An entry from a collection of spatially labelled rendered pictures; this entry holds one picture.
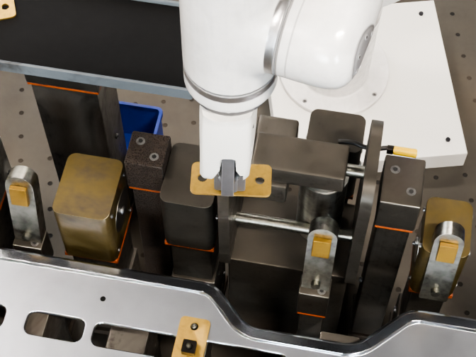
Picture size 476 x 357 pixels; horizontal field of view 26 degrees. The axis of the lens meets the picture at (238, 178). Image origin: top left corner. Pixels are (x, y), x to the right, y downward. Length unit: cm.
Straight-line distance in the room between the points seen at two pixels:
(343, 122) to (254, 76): 50
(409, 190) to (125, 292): 38
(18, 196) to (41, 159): 49
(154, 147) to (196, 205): 9
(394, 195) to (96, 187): 37
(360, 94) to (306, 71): 97
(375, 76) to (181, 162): 58
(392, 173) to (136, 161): 32
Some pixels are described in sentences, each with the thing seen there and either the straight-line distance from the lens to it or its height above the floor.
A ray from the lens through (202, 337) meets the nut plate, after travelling 129.
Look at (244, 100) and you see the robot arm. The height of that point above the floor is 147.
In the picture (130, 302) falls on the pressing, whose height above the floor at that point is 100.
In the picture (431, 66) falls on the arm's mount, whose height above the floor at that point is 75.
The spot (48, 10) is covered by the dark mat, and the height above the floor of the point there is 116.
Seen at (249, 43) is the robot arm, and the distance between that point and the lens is 82.
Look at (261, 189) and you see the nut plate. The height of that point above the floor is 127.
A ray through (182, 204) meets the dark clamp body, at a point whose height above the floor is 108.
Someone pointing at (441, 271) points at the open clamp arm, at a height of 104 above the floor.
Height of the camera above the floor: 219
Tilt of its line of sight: 59 degrees down
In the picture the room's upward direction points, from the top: straight up
